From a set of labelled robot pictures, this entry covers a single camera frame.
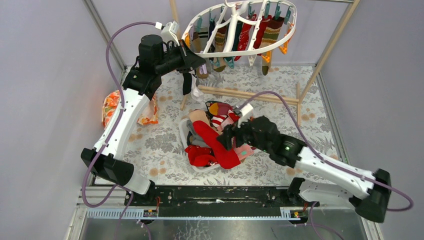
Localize orange clothespin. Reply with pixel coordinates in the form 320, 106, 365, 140
279, 23, 296, 55

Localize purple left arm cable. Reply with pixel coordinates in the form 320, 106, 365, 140
81, 21, 163, 209

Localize red white sock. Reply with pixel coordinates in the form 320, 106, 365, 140
210, 110, 240, 131

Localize white sock black stripes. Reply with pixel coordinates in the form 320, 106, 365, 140
190, 74, 205, 102

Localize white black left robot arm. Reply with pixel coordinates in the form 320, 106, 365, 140
80, 34, 206, 206

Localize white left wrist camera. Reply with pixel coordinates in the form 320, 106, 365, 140
155, 21, 180, 46

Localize wooden hanger stand frame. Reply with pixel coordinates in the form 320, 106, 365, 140
168, 0, 360, 128

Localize large red sock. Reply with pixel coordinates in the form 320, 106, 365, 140
184, 120, 241, 169

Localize floral orange fabric bag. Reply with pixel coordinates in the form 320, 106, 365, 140
101, 90, 159, 129

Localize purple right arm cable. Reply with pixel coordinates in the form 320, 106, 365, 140
236, 91, 414, 212

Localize white laundry basket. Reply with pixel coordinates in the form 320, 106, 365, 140
178, 100, 266, 173

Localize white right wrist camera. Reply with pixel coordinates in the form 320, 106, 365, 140
234, 103, 254, 128

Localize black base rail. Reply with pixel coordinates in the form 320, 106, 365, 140
124, 185, 313, 218

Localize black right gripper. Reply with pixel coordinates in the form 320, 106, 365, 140
215, 112, 271, 154

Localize red patterned hanging sock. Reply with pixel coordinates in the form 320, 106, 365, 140
237, 23, 252, 51

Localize olive striped hanging sock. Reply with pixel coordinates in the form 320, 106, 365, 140
259, 16, 285, 76

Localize white oval clip hanger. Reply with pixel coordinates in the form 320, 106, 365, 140
182, 0, 298, 63

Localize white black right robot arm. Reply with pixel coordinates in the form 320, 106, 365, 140
216, 116, 392, 223

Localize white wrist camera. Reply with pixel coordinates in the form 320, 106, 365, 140
234, 103, 254, 128
155, 21, 180, 46

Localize dark teal hanging sock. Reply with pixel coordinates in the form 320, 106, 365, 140
231, 21, 243, 52

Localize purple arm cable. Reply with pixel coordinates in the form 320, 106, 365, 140
236, 91, 414, 212
81, 21, 163, 209

